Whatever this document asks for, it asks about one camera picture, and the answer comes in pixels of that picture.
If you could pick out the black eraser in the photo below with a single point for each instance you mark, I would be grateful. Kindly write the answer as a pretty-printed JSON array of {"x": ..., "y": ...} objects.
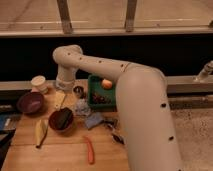
[{"x": 63, "y": 118}]

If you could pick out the blue sponge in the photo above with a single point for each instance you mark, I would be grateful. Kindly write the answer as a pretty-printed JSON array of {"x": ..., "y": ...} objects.
[{"x": 93, "y": 120}]

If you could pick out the black handled tool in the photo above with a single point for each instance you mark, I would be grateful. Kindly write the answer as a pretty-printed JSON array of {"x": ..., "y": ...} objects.
[{"x": 118, "y": 139}]

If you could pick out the orange ball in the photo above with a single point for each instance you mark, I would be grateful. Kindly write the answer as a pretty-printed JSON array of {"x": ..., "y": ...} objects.
[{"x": 106, "y": 84}]

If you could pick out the purple bowl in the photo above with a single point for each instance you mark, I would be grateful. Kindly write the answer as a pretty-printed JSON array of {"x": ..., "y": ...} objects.
[{"x": 30, "y": 102}]

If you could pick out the green tray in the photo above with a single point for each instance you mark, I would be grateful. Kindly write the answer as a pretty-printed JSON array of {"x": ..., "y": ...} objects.
[{"x": 94, "y": 86}]

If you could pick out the small metal cup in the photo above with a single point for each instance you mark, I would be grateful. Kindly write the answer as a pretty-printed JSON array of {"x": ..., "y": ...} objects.
[{"x": 78, "y": 91}]

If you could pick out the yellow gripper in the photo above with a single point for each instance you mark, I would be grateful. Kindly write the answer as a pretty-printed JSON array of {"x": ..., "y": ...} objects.
[{"x": 59, "y": 99}]

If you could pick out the orange carrot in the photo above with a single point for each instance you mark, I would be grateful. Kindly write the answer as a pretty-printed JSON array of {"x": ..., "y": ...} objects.
[{"x": 90, "y": 150}]

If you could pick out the dark grapes bunch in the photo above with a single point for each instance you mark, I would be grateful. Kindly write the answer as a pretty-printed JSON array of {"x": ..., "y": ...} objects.
[{"x": 99, "y": 99}]

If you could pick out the red bowl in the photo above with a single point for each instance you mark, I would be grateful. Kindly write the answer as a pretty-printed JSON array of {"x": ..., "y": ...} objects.
[{"x": 53, "y": 118}]

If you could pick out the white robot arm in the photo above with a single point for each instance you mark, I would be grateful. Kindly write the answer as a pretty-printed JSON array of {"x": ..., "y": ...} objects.
[{"x": 141, "y": 101}]

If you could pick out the yellow banana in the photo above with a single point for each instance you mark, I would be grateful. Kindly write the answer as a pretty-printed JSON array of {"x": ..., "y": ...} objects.
[{"x": 40, "y": 131}]

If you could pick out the white cup stack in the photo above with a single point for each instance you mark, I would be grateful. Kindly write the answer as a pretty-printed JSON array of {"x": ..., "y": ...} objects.
[{"x": 39, "y": 82}]

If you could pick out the crumpled grey cloth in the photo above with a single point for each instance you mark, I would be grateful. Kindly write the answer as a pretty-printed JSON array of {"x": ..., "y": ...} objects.
[{"x": 81, "y": 108}]

